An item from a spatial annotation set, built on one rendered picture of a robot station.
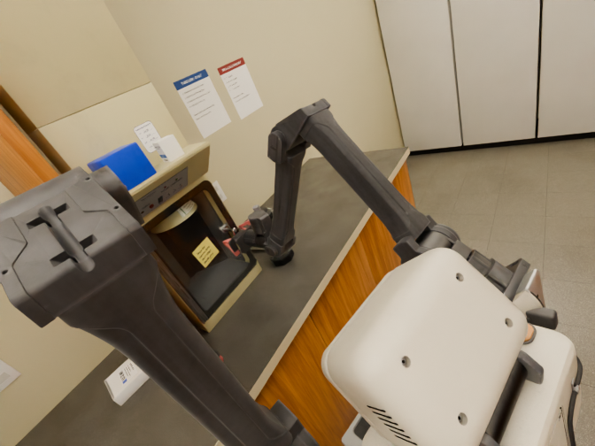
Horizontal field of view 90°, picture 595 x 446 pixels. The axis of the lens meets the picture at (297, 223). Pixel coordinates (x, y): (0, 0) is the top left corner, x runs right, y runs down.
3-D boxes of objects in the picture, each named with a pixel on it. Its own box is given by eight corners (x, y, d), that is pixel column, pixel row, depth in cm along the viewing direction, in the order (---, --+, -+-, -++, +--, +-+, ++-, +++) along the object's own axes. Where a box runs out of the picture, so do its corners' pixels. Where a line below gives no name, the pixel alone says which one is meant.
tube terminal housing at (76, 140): (173, 316, 122) (17, 142, 84) (226, 261, 141) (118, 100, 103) (209, 333, 106) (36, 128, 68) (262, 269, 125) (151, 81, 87)
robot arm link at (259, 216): (276, 257, 91) (295, 242, 95) (264, 226, 86) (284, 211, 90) (252, 250, 99) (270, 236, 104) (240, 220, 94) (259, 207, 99)
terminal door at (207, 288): (204, 322, 104) (130, 234, 84) (257, 262, 122) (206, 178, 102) (205, 323, 104) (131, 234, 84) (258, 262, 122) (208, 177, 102)
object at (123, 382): (111, 387, 103) (103, 380, 101) (151, 349, 111) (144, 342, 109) (120, 406, 94) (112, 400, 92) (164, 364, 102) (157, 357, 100)
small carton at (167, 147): (164, 162, 88) (151, 143, 85) (178, 153, 90) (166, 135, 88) (170, 162, 84) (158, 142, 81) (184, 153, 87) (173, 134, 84)
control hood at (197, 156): (122, 231, 83) (97, 201, 78) (204, 171, 102) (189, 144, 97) (141, 234, 76) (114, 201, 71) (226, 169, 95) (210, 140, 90)
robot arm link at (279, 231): (285, 139, 61) (317, 122, 67) (265, 127, 63) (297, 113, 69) (275, 264, 92) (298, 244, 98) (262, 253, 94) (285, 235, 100)
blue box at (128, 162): (110, 194, 79) (85, 164, 75) (141, 174, 85) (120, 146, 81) (125, 193, 73) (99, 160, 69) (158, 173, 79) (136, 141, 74)
